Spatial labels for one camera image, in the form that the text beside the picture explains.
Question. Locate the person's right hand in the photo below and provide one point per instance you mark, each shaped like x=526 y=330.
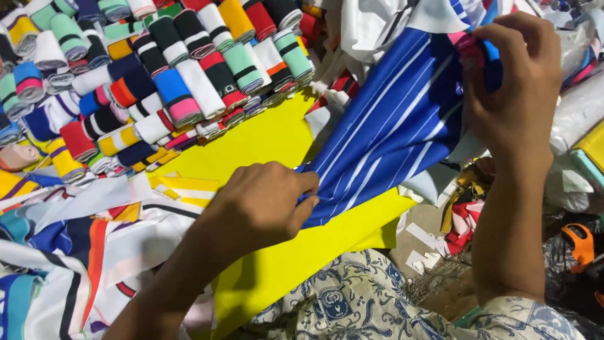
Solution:
x=519 y=94

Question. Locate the person's left hand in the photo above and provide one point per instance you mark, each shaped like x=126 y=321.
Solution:
x=255 y=212

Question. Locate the blue white-striped fabric piece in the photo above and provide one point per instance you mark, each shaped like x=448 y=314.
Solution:
x=396 y=122

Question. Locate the yellow fabric sheet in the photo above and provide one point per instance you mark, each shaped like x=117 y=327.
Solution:
x=283 y=264

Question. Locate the clear plastic wrapped white roll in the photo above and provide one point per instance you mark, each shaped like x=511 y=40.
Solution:
x=578 y=111

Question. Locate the yellow white striped fabric piece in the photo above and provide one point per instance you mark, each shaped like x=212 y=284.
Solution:
x=186 y=189

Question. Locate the heap of bagged colourful fabric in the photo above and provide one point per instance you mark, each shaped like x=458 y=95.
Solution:
x=575 y=37

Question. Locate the yellow teal folded fabric stack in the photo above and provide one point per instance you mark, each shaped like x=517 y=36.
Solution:
x=590 y=151

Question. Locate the mustard yellow fabric strip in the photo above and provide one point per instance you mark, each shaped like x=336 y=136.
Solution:
x=460 y=189

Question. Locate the person's blue patterned batik garment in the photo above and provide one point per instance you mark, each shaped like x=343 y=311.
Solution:
x=358 y=302

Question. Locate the red white fabric scraps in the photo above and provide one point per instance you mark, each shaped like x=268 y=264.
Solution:
x=462 y=224

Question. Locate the red black white striped fabric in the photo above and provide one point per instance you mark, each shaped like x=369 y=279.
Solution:
x=337 y=89

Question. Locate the heap of white fabric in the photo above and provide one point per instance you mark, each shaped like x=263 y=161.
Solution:
x=373 y=33

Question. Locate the white paper scraps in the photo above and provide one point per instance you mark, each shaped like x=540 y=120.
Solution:
x=424 y=245

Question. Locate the pile of rolled striped collars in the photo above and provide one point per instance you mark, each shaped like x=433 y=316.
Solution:
x=141 y=75

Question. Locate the heap of multicolour printed fabric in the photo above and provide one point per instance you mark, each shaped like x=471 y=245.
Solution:
x=71 y=255

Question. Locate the black plastic bag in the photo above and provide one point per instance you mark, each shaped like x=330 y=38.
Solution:
x=573 y=292

